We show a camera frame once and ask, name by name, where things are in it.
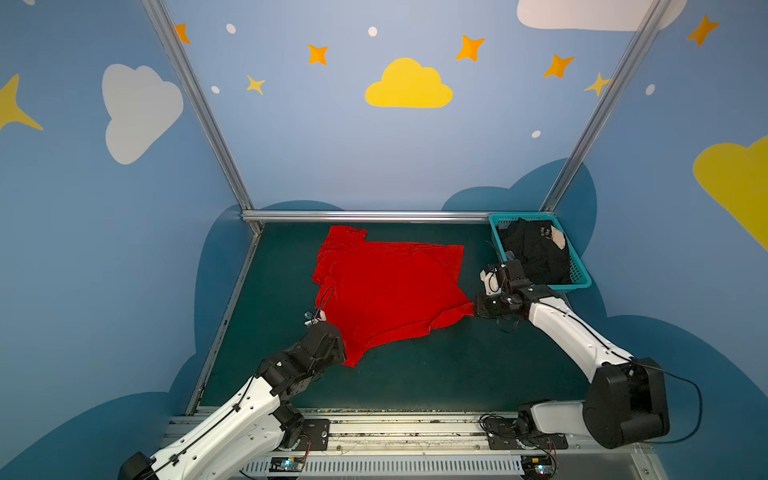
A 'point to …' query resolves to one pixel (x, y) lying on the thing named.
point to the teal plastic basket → (581, 277)
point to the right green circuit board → (538, 467)
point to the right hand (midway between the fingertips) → (477, 304)
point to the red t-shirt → (375, 290)
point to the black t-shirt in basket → (536, 244)
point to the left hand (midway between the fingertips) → (347, 344)
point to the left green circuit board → (286, 464)
